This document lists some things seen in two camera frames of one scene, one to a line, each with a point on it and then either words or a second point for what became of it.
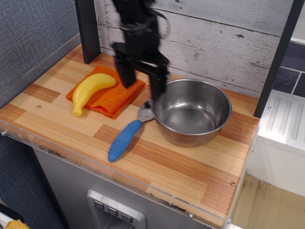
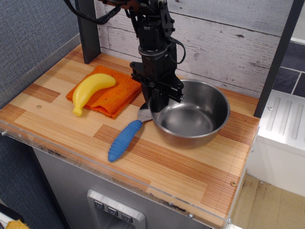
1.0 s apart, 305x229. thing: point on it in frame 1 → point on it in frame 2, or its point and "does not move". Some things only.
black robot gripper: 142,45 → 159,72
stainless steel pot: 191,112 does not move
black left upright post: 88,27 does not move
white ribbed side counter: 277,156 does not move
